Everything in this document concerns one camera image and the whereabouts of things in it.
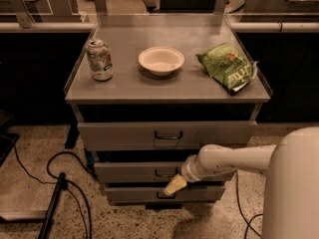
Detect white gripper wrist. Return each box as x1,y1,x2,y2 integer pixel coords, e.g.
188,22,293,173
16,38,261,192
163,155,203,196

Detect grey drawer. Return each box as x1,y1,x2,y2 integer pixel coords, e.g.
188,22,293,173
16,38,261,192
106,182,225,205
78,120,257,151
93,159,239,183

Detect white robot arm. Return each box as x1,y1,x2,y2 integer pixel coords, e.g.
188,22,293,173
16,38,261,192
163,126,319,239

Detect grey drawer cabinet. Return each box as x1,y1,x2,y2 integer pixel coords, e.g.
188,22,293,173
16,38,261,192
63,13,273,211

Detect white paper bowl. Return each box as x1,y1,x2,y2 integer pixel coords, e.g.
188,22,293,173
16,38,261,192
139,47,184,76

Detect green chip bag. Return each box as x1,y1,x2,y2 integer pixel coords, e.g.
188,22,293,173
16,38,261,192
196,43,257,96

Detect black power strip bar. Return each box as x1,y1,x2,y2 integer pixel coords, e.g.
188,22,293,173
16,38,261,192
38,172,66,239

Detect crushed soda can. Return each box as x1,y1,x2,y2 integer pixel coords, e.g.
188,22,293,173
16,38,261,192
86,38,114,82

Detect white railing pipe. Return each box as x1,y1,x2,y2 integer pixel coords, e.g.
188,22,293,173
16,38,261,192
0,22,319,33

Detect dark object left edge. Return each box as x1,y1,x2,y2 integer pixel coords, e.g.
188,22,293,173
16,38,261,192
0,109,20,167

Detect black cable right floor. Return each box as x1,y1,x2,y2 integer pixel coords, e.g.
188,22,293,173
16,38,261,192
234,169,264,239

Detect black cable floor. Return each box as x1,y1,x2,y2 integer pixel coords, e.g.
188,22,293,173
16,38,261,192
234,169,264,239
0,134,98,239

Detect black cable left floor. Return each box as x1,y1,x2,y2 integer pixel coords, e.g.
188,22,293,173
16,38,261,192
0,134,98,239

